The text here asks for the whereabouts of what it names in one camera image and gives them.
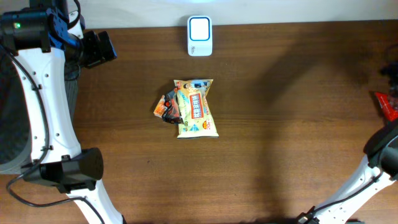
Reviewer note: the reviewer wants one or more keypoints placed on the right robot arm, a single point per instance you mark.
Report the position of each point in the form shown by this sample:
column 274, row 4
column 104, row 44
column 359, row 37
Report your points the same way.
column 377, row 170

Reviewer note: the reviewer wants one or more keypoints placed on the black orange snack packet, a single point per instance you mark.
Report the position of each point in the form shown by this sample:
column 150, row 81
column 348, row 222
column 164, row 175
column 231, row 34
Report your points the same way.
column 172, row 113

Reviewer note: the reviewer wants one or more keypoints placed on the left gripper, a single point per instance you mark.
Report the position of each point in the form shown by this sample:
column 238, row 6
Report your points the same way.
column 94, row 48

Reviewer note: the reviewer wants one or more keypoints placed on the grey plastic mesh basket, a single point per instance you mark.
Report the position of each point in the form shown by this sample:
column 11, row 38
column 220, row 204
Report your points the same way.
column 12, row 124

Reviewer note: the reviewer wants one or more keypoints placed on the white barcode scanner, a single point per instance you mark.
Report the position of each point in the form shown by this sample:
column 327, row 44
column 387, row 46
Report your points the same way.
column 199, row 36

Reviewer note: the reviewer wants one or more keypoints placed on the small orange box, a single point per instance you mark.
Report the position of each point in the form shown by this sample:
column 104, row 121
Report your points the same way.
column 160, row 107

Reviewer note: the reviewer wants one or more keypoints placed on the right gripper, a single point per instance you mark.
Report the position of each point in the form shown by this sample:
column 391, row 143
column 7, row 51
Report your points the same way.
column 389, row 70

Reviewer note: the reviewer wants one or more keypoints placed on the red snack bag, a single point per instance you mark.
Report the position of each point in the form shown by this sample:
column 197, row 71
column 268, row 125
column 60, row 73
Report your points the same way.
column 388, row 109

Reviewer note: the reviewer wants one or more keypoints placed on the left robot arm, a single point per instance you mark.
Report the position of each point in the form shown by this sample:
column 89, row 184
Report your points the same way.
column 48, row 46

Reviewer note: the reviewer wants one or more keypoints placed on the cream chocolate chip bag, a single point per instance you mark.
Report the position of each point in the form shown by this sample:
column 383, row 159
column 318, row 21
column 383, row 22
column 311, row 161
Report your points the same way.
column 197, row 120

